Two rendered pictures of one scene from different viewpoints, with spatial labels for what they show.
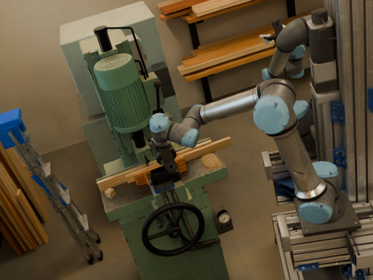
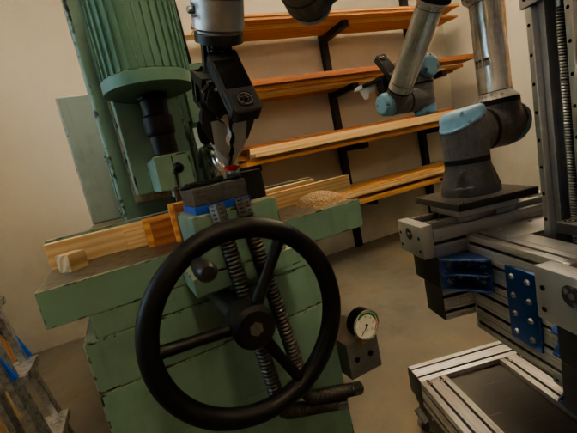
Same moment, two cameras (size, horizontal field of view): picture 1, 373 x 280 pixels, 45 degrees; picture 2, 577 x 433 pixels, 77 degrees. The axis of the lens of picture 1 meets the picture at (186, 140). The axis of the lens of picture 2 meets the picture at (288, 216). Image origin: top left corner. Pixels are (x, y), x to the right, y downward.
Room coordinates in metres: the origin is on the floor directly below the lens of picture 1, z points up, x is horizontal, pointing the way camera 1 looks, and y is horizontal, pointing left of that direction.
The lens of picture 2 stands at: (1.02, 0.20, 1.02)
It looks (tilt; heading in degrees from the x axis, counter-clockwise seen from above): 9 degrees down; 345
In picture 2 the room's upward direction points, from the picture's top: 12 degrees counter-clockwise
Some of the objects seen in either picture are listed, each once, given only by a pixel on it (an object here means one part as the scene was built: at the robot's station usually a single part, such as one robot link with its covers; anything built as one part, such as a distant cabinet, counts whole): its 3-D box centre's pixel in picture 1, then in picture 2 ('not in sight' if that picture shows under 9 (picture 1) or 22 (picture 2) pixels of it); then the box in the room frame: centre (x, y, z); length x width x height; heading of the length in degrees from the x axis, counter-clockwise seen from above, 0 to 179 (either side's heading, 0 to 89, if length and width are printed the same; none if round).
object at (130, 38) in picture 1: (136, 52); not in sight; (2.16, 0.13, 1.40); 0.10 x 0.06 x 0.16; 10
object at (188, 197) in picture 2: (165, 177); (223, 188); (1.64, 0.14, 0.99); 0.13 x 0.11 x 0.06; 100
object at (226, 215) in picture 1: (223, 217); (361, 326); (1.66, -0.08, 0.65); 0.06 x 0.04 x 0.08; 100
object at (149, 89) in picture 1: (152, 90); (198, 96); (2.06, 0.10, 1.22); 0.09 x 0.08 x 0.15; 10
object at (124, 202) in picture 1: (165, 187); (221, 248); (1.72, 0.16, 0.87); 0.61 x 0.30 x 0.06; 100
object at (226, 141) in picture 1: (179, 159); (252, 207); (1.85, 0.06, 0.92); 0.55 x 0.02 x 0.04; 100
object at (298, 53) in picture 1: (294, 49); (420, 70); (2.12, -0.66, 1.21); 0.11 x 0.08 x 0.09; 6
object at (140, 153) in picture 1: (142, 150); (172, 176); (1.84, 0.22, 1.03); 0.14 x 0.07 x 0.09; 10
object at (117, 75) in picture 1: (123, 94); (130, 14); (1.82, 0.21, 1.35); 0.18 x 0.18 x 0.31
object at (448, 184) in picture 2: (299, 136); (468, 174); (1.84, -0.55, 0.87); 0.15 x 0.15 x 0.10
